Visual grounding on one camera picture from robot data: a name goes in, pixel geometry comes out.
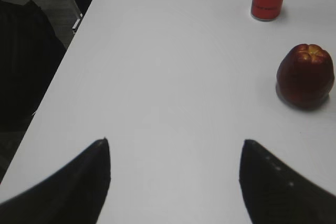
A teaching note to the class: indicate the red apple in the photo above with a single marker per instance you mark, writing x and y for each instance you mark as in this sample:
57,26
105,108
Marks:
305,76

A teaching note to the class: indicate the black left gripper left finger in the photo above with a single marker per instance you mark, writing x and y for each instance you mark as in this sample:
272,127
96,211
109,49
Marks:
74,194

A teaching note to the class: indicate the grey table leg frame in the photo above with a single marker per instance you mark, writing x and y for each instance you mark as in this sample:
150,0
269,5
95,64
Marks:
78,15

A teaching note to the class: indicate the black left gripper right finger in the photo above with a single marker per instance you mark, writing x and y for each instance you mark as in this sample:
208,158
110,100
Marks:
275,193

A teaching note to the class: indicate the black cloth object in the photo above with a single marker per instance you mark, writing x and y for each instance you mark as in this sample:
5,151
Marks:
30,56

